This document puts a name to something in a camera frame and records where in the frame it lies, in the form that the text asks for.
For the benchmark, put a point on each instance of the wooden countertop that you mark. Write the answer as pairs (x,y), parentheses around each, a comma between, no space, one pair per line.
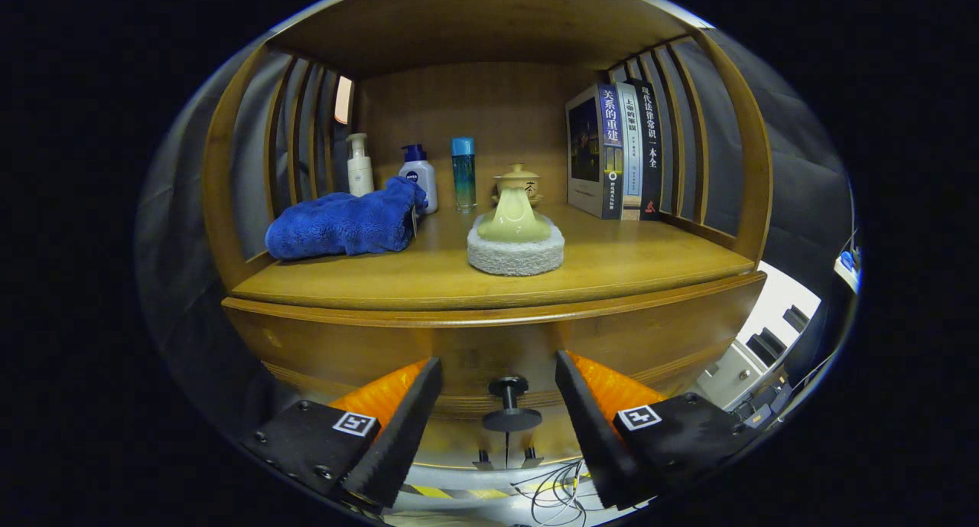
(635,252)

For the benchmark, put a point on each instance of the white pump bottle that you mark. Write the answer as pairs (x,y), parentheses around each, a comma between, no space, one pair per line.
(360,171)

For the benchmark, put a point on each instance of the yellow lidded teacup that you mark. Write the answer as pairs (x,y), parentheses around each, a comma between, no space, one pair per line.
(518,177)

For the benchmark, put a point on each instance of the blue towel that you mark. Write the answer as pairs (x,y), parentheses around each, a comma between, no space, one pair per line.
(336,225)

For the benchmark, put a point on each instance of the white spine book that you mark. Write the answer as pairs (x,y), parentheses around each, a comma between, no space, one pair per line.
(631,152)

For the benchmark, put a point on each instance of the white side cabinet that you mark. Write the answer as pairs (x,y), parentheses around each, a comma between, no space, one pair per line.
(772,297)

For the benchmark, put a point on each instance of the small blue object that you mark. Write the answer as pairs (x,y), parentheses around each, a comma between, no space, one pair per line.
(847,260)

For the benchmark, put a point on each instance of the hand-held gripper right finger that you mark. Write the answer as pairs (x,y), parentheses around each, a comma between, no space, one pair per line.
(595,439)

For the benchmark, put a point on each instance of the black power adapter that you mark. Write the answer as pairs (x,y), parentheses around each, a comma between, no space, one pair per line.
(757,414)

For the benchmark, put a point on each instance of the black spine book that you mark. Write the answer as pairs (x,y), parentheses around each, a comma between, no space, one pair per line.
(652,152)

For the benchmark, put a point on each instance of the teal glass bottle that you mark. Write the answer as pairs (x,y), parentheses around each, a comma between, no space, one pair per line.
(463,175)

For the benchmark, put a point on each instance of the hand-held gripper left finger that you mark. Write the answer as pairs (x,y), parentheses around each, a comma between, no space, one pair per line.
(398,443)

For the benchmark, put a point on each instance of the white table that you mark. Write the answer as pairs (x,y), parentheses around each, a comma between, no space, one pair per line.
(841,277)

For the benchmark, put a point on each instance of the wooden cabinet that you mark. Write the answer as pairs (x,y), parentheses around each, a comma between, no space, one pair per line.
(474,106)

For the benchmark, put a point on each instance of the white lotion bottle blue cap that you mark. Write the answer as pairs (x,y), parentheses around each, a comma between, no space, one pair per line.
(422,179)

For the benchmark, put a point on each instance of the blue spine book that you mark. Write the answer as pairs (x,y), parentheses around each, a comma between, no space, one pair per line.
(609,152)

